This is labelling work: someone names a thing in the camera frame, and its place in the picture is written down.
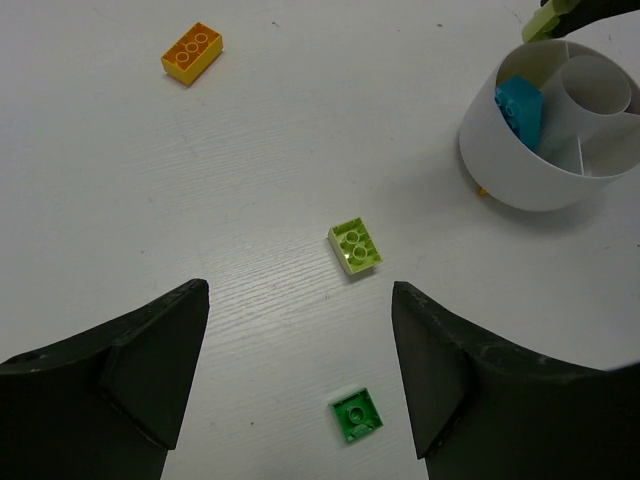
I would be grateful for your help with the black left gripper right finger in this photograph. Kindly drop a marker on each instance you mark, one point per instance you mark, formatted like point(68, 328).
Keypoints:
point(483, 407)

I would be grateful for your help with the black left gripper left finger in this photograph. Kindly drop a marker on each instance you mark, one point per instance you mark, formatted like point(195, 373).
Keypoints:
point(109, 402)

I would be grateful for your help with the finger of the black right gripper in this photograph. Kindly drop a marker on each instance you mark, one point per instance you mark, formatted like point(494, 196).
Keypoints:
point(578, 14)

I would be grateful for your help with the lime rounded lego brick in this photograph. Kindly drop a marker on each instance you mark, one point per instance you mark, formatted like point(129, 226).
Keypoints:
point(546, 19)

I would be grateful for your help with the teal long lego brick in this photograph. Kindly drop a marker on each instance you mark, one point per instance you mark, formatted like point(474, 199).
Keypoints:
point(520, 103)

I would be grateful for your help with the green small lego front left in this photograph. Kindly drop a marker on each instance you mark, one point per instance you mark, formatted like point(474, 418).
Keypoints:
point(356, 415)

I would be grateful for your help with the white round divided container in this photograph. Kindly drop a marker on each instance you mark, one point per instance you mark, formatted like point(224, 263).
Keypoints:
point(589, 133)

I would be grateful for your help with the lime long lego brick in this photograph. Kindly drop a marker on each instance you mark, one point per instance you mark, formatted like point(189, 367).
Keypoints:
point(354, 248)

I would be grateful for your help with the yellow long lego brick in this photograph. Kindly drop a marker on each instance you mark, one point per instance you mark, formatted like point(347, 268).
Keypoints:
point(192, 54)

